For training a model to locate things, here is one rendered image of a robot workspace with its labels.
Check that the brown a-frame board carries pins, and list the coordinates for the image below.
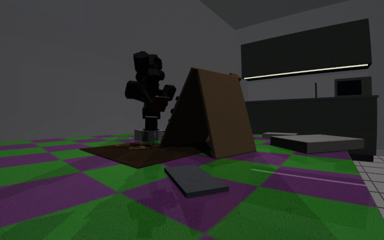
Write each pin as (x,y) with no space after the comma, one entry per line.
(211,104)

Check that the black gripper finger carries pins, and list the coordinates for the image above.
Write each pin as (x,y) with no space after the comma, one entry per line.
(165,92)
(142,95)

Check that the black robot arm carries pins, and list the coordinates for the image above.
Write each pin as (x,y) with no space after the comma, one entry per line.
(150,66)

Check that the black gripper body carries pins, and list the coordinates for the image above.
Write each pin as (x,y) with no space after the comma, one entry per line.
(151,88)

